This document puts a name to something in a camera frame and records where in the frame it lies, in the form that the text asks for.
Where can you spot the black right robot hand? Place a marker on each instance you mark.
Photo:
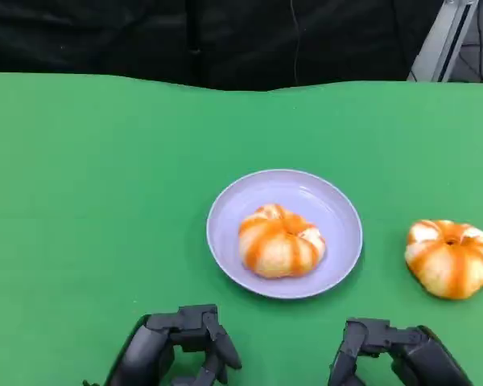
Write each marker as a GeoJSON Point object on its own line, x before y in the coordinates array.
{"type": "Point", "coordinates": [422, 356]}

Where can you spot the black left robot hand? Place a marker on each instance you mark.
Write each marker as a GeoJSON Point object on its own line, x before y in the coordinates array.
{"type": "Point", "coordinates": [145, 354]}

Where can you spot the orange and white bread roll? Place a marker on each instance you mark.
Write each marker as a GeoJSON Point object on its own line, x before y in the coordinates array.
{"type": "Point", "coordinates": [279, 249]}
{"type": "Point", "coordinates": [451, 261]}

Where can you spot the lilac plate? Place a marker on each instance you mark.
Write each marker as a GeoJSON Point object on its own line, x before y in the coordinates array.
{"type": "Point", "coordinates": [334, 217]}

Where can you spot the green table cloth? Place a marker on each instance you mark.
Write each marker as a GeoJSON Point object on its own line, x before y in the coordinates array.
{"type": "Point", "coordinates": [104, 161]}

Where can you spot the black backdrop curtain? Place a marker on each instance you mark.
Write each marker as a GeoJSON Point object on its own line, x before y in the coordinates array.
{"type": "Point", "coordinates": [145, 36]}

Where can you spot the aluminium frame profile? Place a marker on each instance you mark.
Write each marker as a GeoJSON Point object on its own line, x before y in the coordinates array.
{"type": "Point", "coordinates": [447, 40]}

